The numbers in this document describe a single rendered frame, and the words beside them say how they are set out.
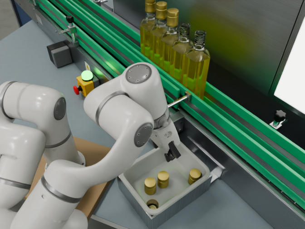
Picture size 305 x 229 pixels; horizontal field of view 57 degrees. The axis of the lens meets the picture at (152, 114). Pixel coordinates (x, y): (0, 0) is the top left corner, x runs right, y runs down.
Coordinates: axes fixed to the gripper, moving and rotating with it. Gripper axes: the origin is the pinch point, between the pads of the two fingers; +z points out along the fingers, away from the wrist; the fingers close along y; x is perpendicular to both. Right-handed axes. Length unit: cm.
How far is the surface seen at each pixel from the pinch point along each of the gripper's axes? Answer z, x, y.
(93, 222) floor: 87, 40, 38
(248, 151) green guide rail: 6.3, -17.5, -13.1
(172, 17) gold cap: -14.9, -25.4, 24.1
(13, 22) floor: 99, 5, 304
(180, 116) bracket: 9.0, -12.8, 10.1
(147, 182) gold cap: 10.7, 8.2, 0.4
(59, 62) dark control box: 16, 5, 77
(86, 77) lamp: 10, 1, 52
